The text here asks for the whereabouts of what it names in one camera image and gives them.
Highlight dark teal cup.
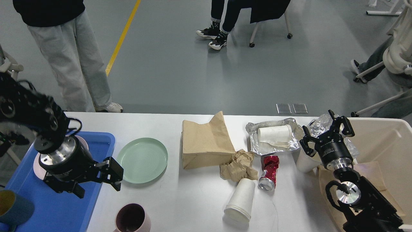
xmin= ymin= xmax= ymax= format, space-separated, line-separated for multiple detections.
xmin=0 ymin=190 xmax=35 ymax=226

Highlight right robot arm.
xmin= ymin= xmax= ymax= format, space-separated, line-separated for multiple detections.
xmin=300 ymin=110 xmax=403 ymax=232

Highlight lying white paper cup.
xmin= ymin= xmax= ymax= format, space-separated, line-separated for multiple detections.
xmin=224 ymin=178 xmax=256 ymax=223

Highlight seated person on right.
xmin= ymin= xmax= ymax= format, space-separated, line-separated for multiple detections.
xmin=350 ymin=36 xmax=412 ymax=119

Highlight seated person dark jeans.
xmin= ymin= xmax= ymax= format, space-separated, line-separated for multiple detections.
xmin=196 ymin=0 xmax=290 ymax=50

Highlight standing person grey trousers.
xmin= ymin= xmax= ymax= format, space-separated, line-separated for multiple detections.
xmin=12 ymin=0 xmax=123 ymax=113

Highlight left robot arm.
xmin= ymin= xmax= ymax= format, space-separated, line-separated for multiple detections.
xmin=0 ymin=72 xmax=124 ymax=198

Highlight large brown paper bag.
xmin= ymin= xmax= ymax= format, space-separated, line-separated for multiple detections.
xmin=182 ymin=111 xmax=236 ymax=169

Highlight green plate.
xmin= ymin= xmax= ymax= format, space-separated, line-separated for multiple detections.
xmin=118 ymin=138 xmax=169 ymax=184

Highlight white office chair right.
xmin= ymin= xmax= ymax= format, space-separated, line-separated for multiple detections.
xmin=354 ymin=0 xmax=412 ymax=111

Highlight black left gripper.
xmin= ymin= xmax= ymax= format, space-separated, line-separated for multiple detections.
xmin=39 ymin=137 xmax=124 ymax=199

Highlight floor socket plate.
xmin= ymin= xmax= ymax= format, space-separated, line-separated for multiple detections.
xmin=276 ymin=104 xmax=292 ymax=114
xmin=292 ymin=104 xmax=308 ymax=114

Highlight crushed red can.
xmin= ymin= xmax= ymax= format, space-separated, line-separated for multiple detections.
xmin=258 ymin=155 xmax=280 ymax=191

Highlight blue plastic tray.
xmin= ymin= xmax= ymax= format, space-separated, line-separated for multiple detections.
xmin=5 ymin=146 xmax=102 ymax=232

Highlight crumpled brown paper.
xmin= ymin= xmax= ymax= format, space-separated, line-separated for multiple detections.
xmin=220 ymin=149 xmax=258 ymax=182

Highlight pink plate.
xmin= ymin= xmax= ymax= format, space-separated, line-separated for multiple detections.
xmin=33 ymin=135 xmax=89 ymax=180

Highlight aluminium foil tray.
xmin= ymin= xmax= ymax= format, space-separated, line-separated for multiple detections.
xmin=245 ymin=118 xmax=304 ymax=156

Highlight paper cup in foil tray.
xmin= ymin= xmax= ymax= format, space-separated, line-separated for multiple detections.
xmin=257 ymin=125 xmax=292 ymax=144

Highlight chair under middle person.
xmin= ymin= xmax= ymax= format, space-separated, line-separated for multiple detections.
xmin=249 ymin=10 xmax=293 ymax=48

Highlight pink mug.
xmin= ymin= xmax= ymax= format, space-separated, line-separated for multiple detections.
xmin=114 ymin=204 xmax=152 ymax=232

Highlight crumpled aluminium foil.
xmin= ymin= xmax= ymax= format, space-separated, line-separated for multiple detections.
xmin=308 ymin=114 xmax=360 ymax=159

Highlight beige plastic bin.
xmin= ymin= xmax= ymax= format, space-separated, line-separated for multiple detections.
xmin=335 ymin=117 xmax=412 ymax=232

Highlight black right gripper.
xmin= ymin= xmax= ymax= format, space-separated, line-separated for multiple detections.
xmin=299 ymin=110 xmax=355 ymax=170

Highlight floor socket plate left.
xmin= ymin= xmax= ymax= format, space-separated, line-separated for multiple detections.
xmin=276 ymin=104 xmax=292 ymax=114

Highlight upright white paper cup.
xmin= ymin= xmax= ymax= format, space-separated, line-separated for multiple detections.
xmin=296 ymin=148 xmax=322 ymax=173

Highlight flat brown paper bag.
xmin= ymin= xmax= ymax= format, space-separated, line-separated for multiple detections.
xmin=316 ymin=161 xmax=411 ymax=232

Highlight floor socket plate right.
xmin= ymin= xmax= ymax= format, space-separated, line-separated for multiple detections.
xmin=292 ymin=104 xmax=308 ymax=114

